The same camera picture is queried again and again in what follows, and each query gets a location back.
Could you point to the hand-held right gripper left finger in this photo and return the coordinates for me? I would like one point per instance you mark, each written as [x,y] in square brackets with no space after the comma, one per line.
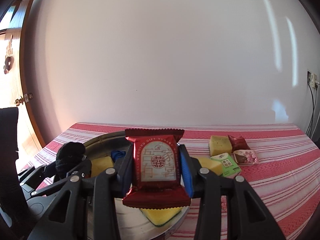
[126,171]

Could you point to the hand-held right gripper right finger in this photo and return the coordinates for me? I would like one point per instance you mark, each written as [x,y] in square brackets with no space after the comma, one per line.
[186,173]

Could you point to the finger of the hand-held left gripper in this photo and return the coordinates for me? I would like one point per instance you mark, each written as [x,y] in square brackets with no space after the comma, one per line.
[82,167]
[51,170]

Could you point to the blue cloth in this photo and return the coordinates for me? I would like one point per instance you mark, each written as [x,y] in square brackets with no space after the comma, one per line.
[117,155]

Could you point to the black sock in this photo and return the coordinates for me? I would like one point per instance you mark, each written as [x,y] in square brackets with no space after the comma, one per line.
[68,155]

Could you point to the red snack packet white label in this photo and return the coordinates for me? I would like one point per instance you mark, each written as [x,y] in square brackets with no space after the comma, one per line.
[155,165]

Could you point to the round metal tin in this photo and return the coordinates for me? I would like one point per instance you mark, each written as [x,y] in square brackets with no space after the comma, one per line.
[107,142]

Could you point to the green snack packet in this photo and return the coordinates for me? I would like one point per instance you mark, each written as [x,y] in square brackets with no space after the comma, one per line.
[227,167]

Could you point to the pale yellow-green sponge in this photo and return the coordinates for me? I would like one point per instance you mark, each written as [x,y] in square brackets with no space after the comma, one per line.
[219,145]

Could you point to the large yellow sponge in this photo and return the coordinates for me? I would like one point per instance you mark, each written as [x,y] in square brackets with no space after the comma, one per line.
[160,215]

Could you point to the dark red snack packet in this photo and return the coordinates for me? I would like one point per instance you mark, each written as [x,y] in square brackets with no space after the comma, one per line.
[238,142]

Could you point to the pink flower snack packet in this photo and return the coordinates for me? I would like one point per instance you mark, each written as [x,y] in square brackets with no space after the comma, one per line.
[247,157]

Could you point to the red striped cloth desktop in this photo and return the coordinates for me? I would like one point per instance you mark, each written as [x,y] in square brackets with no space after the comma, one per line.
[275,180]

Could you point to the black chair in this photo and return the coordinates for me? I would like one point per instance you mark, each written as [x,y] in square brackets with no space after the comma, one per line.
[8,142]

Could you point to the brass door knob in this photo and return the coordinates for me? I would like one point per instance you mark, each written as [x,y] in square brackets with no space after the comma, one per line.
[18,101]

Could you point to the door lock plate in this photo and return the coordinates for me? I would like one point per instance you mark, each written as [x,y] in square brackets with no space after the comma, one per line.
[29,96]

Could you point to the light wooden door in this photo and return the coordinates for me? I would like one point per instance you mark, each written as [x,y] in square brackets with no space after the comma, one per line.
[15,85]

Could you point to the door hanging ornament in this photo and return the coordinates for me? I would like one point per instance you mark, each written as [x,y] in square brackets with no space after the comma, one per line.
[8,55]

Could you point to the transom window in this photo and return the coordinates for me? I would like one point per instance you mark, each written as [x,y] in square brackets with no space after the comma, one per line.
[10,13]

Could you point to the white wall socket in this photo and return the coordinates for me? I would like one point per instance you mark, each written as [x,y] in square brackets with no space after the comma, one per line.
[312,78]

